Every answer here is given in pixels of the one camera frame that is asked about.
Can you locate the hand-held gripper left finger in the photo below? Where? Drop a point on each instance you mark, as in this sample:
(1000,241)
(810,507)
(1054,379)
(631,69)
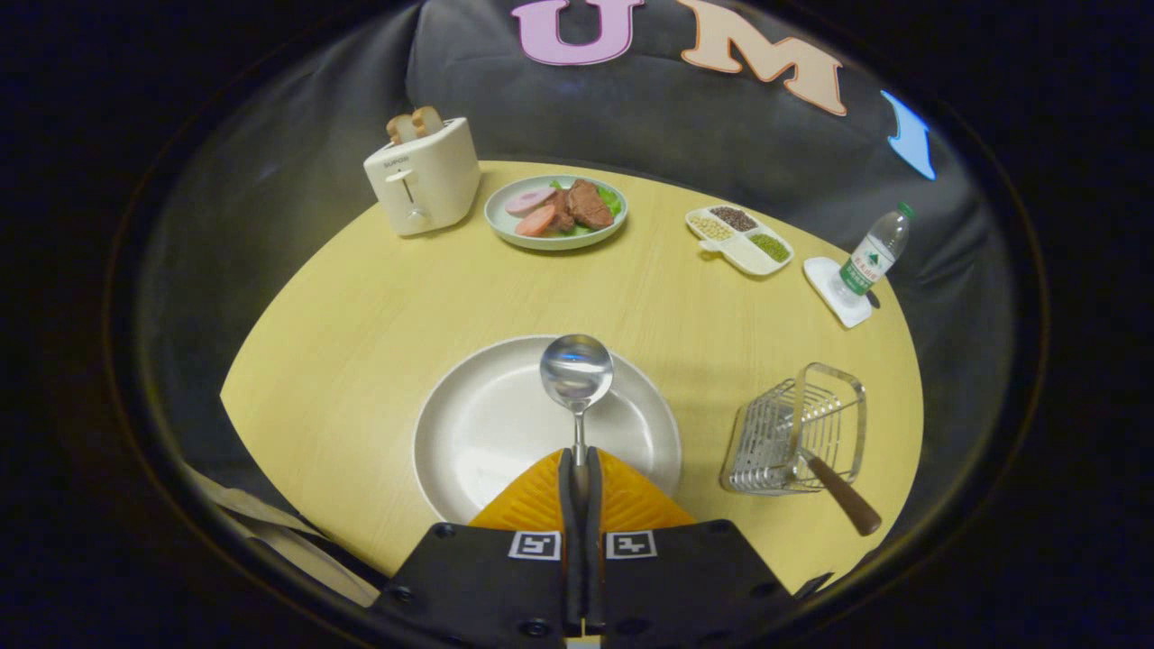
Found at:
(487,577)

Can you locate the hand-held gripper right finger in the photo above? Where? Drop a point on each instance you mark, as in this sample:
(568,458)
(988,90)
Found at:
(685,577)

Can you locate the metal spoon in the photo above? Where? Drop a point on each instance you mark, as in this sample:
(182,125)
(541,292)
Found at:
(577,370)

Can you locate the large white plate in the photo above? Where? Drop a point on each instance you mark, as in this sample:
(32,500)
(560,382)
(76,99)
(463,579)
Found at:
(487,424)

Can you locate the white divided dish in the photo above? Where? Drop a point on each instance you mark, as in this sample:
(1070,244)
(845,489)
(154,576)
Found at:
(744,257)

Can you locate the white square coaster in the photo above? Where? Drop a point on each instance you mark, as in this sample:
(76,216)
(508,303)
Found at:
(825,279)

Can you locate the green beans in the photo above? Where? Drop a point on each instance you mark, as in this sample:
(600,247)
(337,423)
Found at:
(770,247)

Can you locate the yellow beans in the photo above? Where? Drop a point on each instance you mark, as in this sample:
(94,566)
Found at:
(711,228)

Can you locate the pale green food plate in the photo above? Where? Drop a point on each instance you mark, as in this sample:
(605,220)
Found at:
(500,225)

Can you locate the red sausage slice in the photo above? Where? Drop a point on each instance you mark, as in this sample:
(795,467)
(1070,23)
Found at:
(535,221)

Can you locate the dark brown beans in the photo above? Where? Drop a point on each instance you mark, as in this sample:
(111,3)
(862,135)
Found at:
(734,218)

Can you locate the clear water bottle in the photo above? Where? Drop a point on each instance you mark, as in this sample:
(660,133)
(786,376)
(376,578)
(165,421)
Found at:
(867,261)

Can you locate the pink ham slice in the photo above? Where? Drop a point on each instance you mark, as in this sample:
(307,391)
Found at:
(530,200)

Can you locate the green lettuce leaf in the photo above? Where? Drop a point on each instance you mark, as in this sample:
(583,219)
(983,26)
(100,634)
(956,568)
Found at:
(616,200)

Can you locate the brown meat piece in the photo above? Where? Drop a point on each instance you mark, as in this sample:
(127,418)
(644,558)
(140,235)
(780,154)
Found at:
(588,205)

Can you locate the white toaster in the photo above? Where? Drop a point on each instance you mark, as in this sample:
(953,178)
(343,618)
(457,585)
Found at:
(433,185)

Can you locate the black backdrop cloth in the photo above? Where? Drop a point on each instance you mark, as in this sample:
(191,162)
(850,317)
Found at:
(270,180)

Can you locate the toast slice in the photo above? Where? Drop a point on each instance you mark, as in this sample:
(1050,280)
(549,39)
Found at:
(427,121)
(400,129)

